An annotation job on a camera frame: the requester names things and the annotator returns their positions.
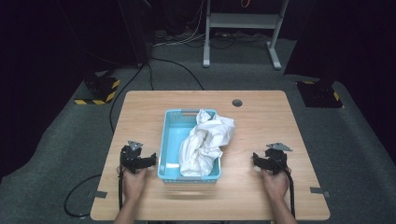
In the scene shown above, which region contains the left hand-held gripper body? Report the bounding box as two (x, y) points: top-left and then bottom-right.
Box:
(120, 140), (149, 175)

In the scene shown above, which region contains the curved black floor cable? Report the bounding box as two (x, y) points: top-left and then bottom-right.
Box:
(150, 56), (205, 91)

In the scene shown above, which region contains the white metal stand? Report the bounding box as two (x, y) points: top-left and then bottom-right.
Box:
(203, 0), (290, 71)

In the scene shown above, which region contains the left hand-held gripper black cable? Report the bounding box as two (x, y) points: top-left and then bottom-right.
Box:
(117, 146), (125, 211)

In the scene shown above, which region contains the grey tape strip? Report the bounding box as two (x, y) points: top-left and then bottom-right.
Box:
(87, 189), (108, 200)
(309, 186), (332, 199)

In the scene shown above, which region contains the long black floor cable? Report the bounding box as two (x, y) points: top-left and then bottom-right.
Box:
(108, 63), (147, 134)

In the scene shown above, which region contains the black yellow striped stand base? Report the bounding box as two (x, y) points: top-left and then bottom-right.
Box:
(295, 79), (346, 109)
(73, 70), (121, 106)

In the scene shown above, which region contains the white cloth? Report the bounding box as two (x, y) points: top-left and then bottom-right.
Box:
(177, 108), (236, 178)

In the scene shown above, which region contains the hand-held gripper black cable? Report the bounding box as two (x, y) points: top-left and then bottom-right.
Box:
(117, 146), (125, 211)
(274, 157), (296, 217)

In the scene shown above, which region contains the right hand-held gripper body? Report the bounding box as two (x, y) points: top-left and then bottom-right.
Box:
(262, 142), (293, 175)

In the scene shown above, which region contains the light blue plastic basket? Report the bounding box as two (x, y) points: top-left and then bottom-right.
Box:
(157, 108), (222, 184)

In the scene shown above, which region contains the person's left hand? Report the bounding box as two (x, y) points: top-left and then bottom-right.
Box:
(116, 165), (151, 203)

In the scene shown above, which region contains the bundle of floor cables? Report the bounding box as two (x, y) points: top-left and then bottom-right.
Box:
(151, 28), (271, 50)

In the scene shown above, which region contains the person's right hand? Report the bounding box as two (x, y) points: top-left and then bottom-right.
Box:
(260, 167), (291, 202)

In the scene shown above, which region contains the black looped floor cable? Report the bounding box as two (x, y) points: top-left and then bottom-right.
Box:
(63, 174), (103, 218)

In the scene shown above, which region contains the right hand-held gripper black cable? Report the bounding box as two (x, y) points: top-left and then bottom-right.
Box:
(274, 157), (296, 217)

